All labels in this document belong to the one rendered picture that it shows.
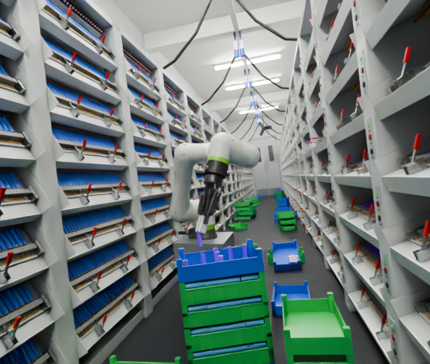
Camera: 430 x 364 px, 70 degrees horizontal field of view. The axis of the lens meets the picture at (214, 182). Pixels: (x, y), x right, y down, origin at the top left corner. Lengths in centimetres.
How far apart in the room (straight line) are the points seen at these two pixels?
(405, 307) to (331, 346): 25
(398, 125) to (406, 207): 23
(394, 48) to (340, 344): 88
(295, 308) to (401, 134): 78
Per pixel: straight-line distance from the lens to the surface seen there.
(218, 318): 116
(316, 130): 238
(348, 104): 172
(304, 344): 112
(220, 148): 126
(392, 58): 104
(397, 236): 101
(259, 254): 111
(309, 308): 140
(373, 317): 152
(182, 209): 186
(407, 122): 102
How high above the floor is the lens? 73
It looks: level
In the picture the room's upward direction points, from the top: 7 degrees counter-clockwise
